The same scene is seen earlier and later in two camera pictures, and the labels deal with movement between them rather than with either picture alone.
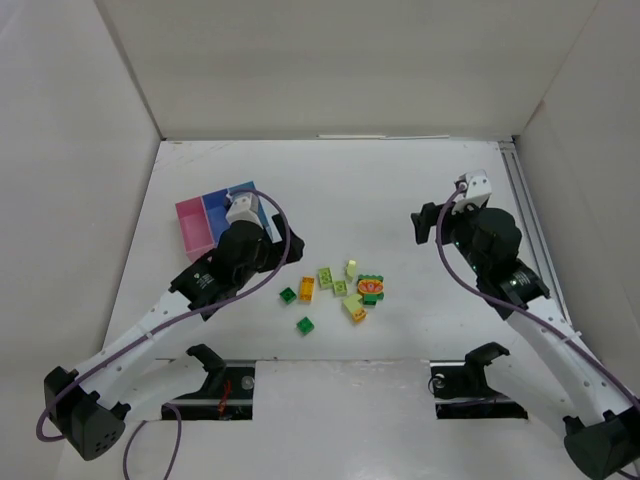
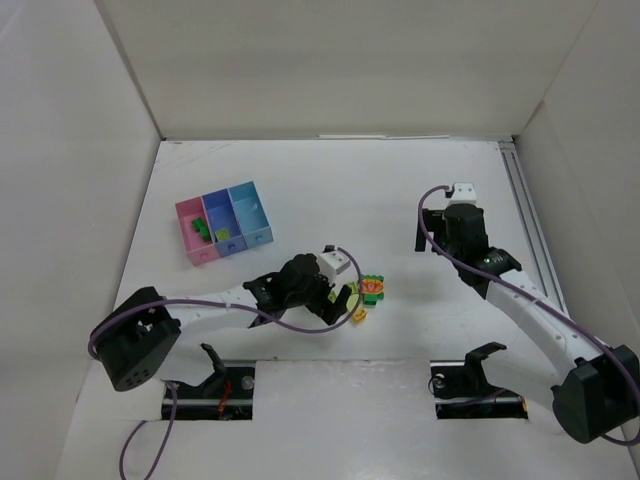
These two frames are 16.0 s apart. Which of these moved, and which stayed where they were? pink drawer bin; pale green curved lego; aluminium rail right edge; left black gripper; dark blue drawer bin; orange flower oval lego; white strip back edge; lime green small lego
Moved: pale green curved lego; left black gripper; lime green small lego
Stayed: white strip back edge; pink drawer bin; dark blue drawer bin; orange flower oval lego; aluminium rail right edge
